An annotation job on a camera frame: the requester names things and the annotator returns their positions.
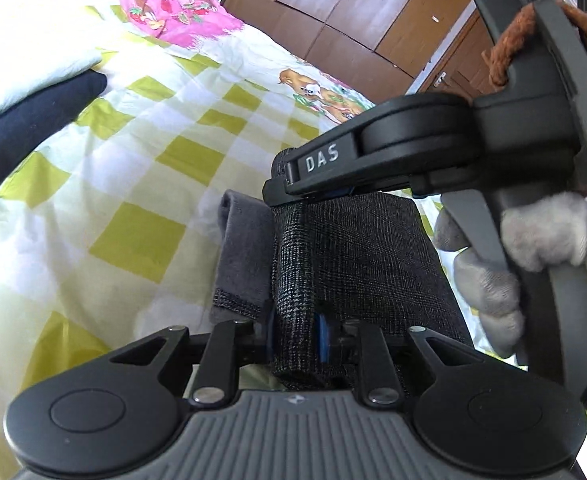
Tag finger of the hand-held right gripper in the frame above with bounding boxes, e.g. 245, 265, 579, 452
285, 103, 416, 197
262, 147, 305, 208

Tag person's right hand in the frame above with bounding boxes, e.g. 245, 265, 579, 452
432, 192, 587, 362

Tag brown cord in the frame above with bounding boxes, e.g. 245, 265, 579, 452
487, 1, 587, 92

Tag white folded cloth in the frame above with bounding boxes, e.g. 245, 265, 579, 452
0, 0, 105, 132

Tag navy folded cloth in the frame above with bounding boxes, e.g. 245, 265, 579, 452
0, 69, 109, 211

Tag wooden wardrobe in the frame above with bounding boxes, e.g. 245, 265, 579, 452
220, 0, 480, 82

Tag dark grey pants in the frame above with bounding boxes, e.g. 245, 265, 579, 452
208, 147, 475, 392

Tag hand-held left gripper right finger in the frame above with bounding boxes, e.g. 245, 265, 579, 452
314, 310, 489, 407

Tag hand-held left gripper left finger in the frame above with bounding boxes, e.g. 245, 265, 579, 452
109, 300, 277, 407

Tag wooden door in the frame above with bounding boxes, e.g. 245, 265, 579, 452
412, 8, 505, 97

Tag checked floral bed sheet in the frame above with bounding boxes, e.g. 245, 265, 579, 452
0, 0, 587, 480

